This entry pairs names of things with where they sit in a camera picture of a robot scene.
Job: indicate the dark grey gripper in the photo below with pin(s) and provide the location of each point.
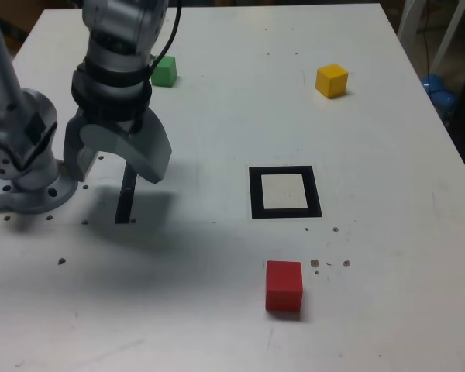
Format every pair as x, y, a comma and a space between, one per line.
112, 116

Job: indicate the green cube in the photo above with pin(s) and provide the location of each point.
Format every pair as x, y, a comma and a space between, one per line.
164, 73

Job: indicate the red cube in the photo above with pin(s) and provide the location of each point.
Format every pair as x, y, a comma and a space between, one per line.
283, 286

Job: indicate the yellow cube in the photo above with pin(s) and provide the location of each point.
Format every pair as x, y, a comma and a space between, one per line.
331, 83

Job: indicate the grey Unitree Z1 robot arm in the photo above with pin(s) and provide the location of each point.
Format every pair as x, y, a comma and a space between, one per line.
0, 77

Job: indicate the black tape square outline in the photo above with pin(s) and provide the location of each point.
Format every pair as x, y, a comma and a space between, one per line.
255, 193

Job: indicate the black tape strip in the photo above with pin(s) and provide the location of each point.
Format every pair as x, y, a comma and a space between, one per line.
125, 201

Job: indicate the brown cardboard box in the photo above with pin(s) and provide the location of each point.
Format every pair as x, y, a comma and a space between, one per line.
19, 15

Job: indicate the blue rounded object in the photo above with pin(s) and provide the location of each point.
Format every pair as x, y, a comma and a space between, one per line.
438, 93

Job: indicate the white metal frame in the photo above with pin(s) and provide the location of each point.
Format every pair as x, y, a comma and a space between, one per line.
408, 19

